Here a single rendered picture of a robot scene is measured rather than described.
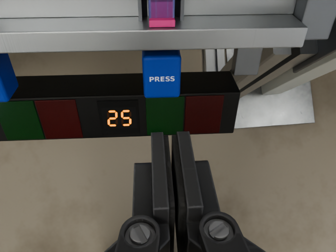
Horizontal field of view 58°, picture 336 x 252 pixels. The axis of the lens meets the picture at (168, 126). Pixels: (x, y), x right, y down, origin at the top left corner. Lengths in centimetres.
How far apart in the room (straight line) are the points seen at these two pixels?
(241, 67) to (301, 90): 76
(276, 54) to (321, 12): 9
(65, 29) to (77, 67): 78
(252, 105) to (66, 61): 57
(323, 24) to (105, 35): 12
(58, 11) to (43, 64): 79
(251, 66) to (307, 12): 7
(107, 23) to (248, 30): 8
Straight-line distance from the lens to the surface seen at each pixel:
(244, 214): 95
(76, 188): 93
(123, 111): 23
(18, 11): 20
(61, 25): 18
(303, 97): 100
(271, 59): 30
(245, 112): 93
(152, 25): 17
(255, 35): 18
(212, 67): 61
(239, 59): 25
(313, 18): 20
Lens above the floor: 89
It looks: 85 degrees down
